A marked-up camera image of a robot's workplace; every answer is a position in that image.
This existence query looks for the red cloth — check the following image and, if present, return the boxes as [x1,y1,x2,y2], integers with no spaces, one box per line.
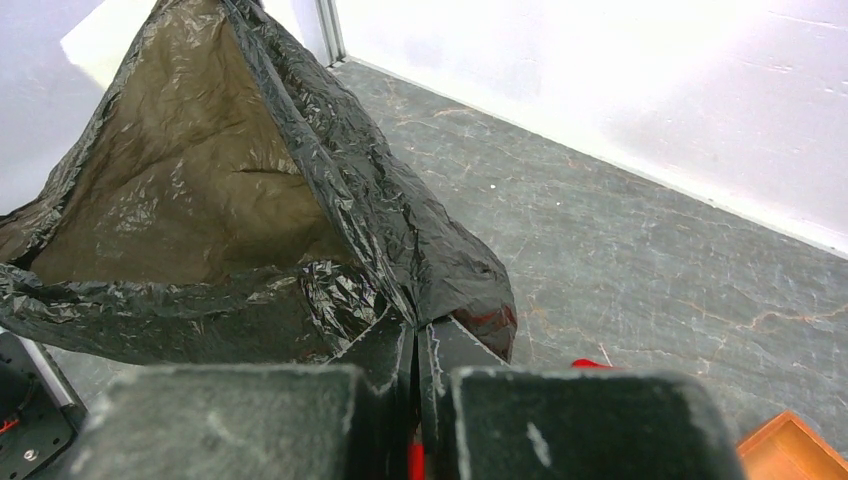
[571,358,613,369]

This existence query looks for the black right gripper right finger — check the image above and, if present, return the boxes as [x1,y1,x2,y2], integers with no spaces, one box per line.
[418,318,744,479]

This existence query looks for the black plastic trash bag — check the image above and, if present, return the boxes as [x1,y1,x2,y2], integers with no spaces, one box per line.
[1,1,517,365]

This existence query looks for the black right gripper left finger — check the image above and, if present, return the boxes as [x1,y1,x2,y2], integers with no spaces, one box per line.
[61,318,414,479]

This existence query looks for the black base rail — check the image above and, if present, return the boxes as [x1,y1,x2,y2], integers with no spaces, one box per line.
[1,330,87,480]

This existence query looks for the orange compartment tray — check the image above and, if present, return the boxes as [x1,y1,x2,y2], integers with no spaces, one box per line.
[736,411,847,480]

